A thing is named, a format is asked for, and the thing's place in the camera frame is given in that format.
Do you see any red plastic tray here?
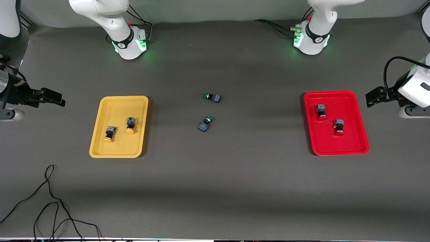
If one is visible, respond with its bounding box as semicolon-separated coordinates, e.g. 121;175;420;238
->
303;90;371;156

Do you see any yellow plastic tray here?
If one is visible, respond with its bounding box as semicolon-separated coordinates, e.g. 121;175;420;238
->
89;95;149;158

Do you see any dark grey table cloth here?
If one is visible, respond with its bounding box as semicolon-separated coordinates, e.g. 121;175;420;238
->
0;13;430;240

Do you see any aluminium frame rail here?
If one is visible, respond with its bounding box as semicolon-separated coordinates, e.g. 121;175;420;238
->
19;10;35;27

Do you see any thin black loose cable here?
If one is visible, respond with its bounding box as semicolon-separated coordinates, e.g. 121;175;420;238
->
0;164;101;241

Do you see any black right arm base cable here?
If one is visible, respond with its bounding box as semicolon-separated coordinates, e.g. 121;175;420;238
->
125;3;154;43

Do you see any black arm base cable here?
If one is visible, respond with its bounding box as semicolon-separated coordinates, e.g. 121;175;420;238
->
125;3;154;43
253;7;315;38

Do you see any black left arm base cable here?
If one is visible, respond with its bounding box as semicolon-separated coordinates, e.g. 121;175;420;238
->
253;7;315;38

